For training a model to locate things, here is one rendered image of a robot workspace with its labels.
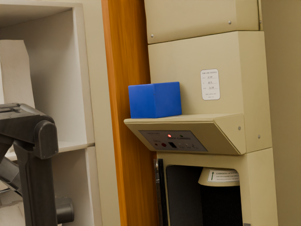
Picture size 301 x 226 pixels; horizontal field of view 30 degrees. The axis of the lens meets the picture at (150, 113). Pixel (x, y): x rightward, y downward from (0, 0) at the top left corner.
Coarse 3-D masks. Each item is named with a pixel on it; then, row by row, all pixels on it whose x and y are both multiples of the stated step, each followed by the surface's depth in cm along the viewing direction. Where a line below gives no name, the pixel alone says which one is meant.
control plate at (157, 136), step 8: (144, 136) 153; (152, 136) 151; (160, 136) 148; (168, 136) 146; (176, 136) 144; (184, 136) 142; (192, 136) 140; (152, 144) 155; (160, 144) 152; (168, 144) 150; (176, 144) 148; (184, 144) 146; (200, 144) 141
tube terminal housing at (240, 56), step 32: (256, 32) 141; (160, 64) 156; (192, 64) 148; (224, 64) 140; (256, 64) 141; (192, 96) 149; (224, 96) 141; (256, 96) 141; (256, 128) 141; (192, 160) 151; (224, 160) 143; (256, 160) 140; (256, 192) 140; (256, 224) 140
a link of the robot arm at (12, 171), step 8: (8, 160) 146; (0, 168) 145; (8, 168) 146; (16, 168) 146; (0, 176) 145; (8, 176) 145; (16, 176) 146; (8, 184) 146; (16, 184) 145; (16, 192) 150
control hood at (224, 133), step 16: (144, 128) 149; (160, 128) 145; (176, 128) 141; (192, 128) 137; (208, 128) 133; (224, 128) 132; (240, 128) 136; (144, 144) 157; (208, 144) 140; (224, 144) 136; (240, 144) 136
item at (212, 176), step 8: (208, 168) 152; (216, 168) 150; (224, 168) 148; (200, 176) 155; (208, 176) 150; (216, 176) 149; (224, 176) 148; (232, 176) 147; (208, 184) 150; (216, 184) 148; (224, 184) 147; (232, 184) 147
